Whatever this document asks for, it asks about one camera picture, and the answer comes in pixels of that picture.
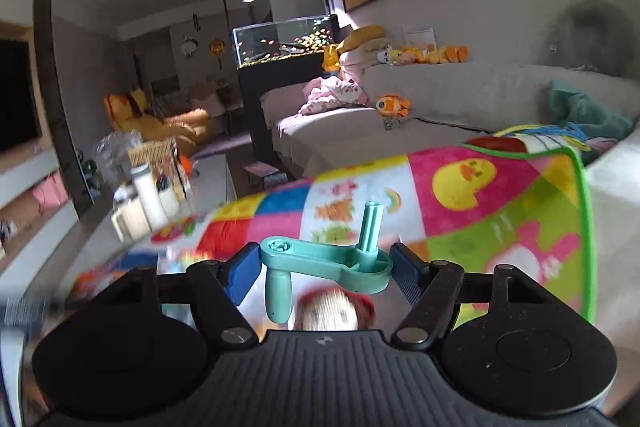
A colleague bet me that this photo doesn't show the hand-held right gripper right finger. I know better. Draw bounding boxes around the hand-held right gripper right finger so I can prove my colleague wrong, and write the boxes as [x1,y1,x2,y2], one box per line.
[390,243,546,351]

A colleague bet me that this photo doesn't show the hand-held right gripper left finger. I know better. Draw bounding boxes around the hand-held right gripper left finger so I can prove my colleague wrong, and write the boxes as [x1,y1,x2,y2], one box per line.
[102,243,262,351]

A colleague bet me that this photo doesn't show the teal crank handle toy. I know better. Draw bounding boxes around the teal crank handle toy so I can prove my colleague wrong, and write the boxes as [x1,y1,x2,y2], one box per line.
[260,202,395,325]

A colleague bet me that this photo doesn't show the colourful printed blanket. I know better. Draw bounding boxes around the colourful printed blanket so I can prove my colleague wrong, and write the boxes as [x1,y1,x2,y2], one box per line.
[70,122,608,333]

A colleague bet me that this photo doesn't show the small patterned box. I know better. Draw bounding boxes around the small patterned box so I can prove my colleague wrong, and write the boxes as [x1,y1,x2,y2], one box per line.
[245,162,288,188]

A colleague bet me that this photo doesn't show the white bottle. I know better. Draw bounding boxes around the white bottle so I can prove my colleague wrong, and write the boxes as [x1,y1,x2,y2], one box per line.
[131,164,168,233]

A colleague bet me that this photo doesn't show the white jug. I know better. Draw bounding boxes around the white jug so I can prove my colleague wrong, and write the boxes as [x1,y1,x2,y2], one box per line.
[111,199,151,240]

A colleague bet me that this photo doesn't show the wicker basket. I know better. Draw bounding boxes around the wicker basket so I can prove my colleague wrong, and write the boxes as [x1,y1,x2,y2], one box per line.
[127,139,181,168]

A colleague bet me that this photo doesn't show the black fish tank cabinet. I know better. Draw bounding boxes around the black fish tank cabinet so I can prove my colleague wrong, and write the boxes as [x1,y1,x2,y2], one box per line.
[237,52,326,170]

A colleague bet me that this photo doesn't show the orange clownfish plush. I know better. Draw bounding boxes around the orange clownfish plush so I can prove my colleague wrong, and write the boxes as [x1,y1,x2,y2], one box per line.
[375,94,413,118]

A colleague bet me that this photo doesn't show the clear plastic bag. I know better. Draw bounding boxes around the clear plastic bag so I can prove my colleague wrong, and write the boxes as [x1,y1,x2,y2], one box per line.
[92,131,143,188]

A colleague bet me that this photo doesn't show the yellow bear plush chair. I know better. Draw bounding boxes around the yellow bear plush chair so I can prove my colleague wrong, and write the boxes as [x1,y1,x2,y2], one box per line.
[103,89,213,158]

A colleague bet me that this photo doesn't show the grey sofa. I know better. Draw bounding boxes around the grey sofa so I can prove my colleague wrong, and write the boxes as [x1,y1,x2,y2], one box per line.
[260,57,640,192]

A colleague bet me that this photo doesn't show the pink clothes pile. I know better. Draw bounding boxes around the pink clothes pile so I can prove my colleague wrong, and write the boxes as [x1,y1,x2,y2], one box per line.
[299,76,368,116]

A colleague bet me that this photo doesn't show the row of yellow plush toys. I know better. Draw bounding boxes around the row of yellow plush toys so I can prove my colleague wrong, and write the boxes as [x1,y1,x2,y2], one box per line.
[392,44,471,66]

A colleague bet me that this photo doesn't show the beige pillow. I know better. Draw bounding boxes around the beige pillow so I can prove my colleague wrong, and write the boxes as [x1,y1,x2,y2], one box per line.
[340,41,393,68]

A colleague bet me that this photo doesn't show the orange plush toy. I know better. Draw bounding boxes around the orange plush toy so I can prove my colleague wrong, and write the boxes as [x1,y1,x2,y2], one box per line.
[322,44,343,72]

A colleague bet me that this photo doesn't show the glass fish tank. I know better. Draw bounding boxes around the glass fish tank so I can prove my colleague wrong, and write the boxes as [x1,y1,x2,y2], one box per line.
[232,14,341,70]

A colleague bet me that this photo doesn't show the teal cloth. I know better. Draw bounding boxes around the teal cloth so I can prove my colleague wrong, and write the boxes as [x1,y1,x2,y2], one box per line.
[545,81,633,142]

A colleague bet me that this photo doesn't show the yellow pillow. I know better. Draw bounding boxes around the yellow pillow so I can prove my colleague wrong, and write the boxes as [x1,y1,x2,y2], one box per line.
[340,25,388,52]

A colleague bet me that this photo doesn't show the black television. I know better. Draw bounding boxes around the black television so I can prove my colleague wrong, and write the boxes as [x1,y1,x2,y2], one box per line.
[0,39,43,152]

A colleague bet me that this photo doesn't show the grey covered fan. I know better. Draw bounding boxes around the grey covered fan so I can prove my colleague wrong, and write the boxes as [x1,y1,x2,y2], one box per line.
[547,0,633,75]

